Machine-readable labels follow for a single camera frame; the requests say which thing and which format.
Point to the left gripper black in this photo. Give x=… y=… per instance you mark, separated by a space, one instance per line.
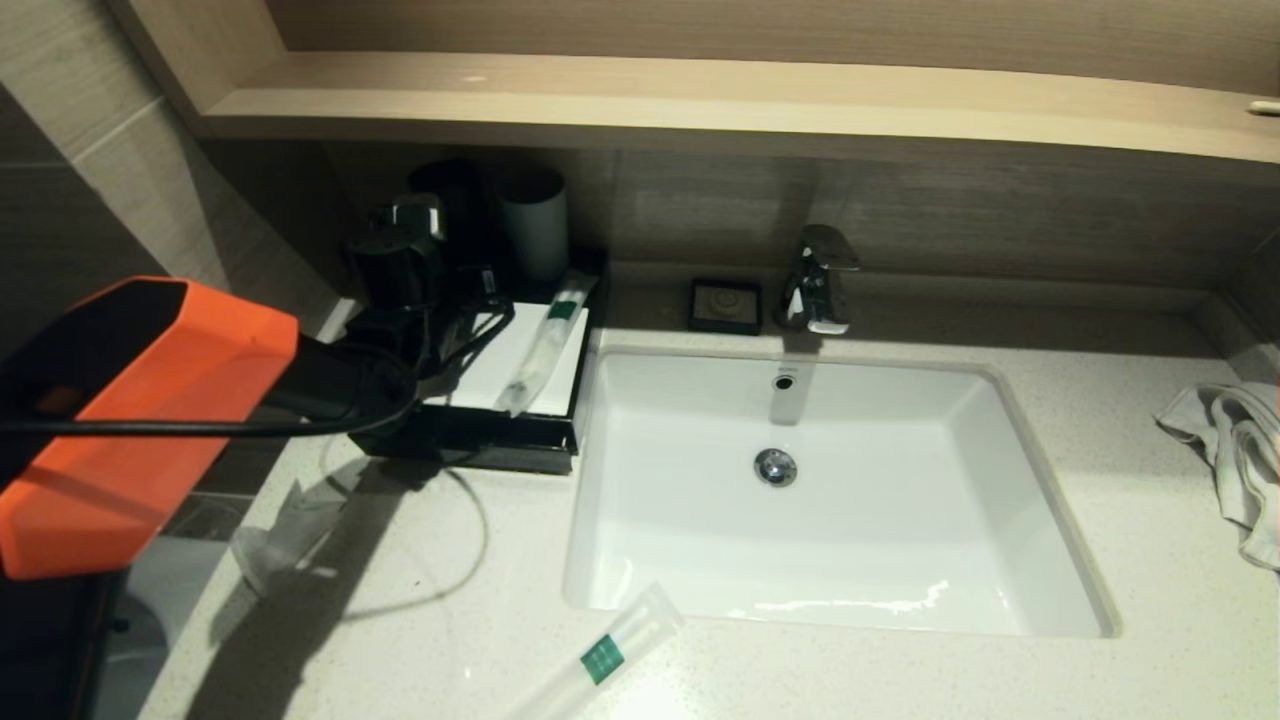
x=470 y=300

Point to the black cup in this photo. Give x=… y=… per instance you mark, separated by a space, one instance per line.
x=450 y=210

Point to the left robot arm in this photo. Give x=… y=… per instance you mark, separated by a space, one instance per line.
x=150 y=360

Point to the white glossy tray surface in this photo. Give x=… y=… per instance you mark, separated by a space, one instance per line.
x=470 y=392

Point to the black amenity tray box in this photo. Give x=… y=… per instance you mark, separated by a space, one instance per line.
x=500 y=440

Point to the long green-label toothbrush packet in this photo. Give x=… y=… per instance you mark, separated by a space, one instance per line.
x=605 y=655
x=548 y=340

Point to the pale grey cup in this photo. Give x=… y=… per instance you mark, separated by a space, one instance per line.
x=537 y=230

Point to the black square soap dish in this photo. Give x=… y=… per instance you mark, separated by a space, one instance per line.
x=724 y=306

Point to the clear crumpled plastic packet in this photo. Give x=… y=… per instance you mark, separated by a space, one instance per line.
x=290 y=535

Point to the chrome faucet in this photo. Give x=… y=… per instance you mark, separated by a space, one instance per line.
x=815 y=290

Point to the chrome sink drain stopper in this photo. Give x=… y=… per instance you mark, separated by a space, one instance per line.
x=775 y=467

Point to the light wooden shelf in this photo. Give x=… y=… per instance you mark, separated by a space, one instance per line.
x=800 y=105

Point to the white ceramic sink basin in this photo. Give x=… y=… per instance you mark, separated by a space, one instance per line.
x=850 y=540

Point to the crumpled white towel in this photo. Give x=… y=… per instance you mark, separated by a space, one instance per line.
x=1245 y=450

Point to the small white shelf item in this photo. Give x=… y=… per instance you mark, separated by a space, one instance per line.
x=1262 y=110

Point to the white plastic device corner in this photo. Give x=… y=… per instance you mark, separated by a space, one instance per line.
x=408 y=218

